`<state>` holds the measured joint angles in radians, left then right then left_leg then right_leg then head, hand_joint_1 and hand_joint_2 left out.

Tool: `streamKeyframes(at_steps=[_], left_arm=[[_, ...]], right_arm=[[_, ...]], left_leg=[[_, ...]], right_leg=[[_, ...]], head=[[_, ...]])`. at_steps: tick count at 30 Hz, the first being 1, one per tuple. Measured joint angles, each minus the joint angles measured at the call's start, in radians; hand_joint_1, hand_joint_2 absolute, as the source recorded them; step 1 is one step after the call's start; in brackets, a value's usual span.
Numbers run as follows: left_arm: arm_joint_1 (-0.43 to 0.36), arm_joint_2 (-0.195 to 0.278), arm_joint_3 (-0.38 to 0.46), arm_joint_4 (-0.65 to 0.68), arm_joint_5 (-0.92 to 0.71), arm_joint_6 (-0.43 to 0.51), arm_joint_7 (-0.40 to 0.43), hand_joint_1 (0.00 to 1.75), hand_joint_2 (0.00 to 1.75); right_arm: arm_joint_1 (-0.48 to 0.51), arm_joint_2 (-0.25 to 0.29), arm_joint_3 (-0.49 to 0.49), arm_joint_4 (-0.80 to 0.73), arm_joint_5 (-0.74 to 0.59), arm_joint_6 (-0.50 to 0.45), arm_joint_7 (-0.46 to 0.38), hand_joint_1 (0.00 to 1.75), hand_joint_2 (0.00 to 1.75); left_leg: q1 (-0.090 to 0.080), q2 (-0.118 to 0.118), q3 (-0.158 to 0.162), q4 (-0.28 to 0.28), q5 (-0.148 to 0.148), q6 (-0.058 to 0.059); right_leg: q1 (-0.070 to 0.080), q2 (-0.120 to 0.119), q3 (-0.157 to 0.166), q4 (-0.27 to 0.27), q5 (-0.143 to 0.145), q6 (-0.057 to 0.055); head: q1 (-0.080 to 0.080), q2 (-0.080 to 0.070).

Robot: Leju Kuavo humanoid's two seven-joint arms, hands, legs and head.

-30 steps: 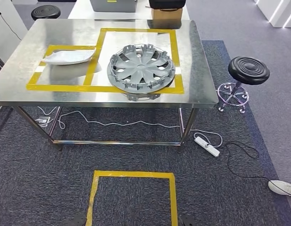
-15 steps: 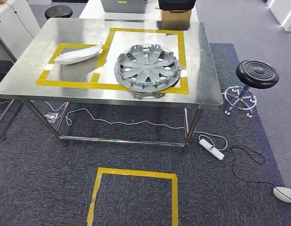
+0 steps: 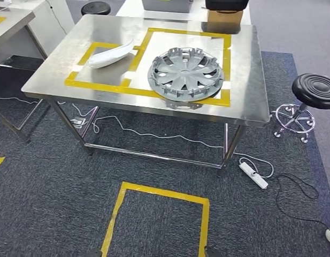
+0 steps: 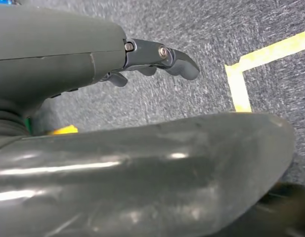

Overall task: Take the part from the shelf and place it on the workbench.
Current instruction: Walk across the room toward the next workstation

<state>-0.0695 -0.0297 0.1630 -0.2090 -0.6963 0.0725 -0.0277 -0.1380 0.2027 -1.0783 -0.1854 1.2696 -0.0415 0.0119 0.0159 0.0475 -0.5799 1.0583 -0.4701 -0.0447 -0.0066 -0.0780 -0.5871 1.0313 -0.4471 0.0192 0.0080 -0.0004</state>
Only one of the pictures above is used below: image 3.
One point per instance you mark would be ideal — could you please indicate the brown cardboard box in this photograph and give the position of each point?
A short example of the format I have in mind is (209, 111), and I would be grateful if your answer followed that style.
(225, 17)

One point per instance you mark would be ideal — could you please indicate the black robot foot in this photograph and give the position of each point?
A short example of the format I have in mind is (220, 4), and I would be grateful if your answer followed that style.
(94, 252)
(212, 252)

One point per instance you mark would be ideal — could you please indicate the grey metal box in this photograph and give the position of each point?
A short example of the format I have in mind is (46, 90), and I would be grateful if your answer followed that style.
(167, 5)

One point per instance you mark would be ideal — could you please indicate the black robot left foot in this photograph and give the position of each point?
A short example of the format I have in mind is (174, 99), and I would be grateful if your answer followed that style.
(94, 252)

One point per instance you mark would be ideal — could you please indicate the white plastic trim part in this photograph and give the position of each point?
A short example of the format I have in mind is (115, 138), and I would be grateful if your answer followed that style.
(108, 56)

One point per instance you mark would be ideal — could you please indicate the steel side table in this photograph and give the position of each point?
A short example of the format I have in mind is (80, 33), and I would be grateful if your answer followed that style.
(9, 21)

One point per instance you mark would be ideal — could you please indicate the black case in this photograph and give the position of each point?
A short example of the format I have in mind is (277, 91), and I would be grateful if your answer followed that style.
(226, 4)

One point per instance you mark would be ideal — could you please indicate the white power strip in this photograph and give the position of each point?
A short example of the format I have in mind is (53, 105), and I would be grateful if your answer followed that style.
(78, 122)
(254, 175)

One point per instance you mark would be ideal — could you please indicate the silver wheel hubcap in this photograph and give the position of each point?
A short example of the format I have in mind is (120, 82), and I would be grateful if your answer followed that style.
(184, 72)

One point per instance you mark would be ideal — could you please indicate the steel workbench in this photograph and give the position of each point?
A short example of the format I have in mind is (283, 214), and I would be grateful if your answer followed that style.
(244, 71)

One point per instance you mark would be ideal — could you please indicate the white table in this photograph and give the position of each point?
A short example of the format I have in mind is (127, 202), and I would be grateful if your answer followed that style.
(130, 9)

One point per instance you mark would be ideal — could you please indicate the white cabinet panel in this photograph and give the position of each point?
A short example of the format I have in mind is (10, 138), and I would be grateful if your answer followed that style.
(55, 25)

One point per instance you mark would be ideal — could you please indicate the black robot right foot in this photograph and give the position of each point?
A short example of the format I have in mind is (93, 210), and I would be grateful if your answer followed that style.
(212, 252)

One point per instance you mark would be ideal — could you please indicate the yellow tape rectangle outline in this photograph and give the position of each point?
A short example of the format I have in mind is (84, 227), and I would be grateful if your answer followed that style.
(100, 86)

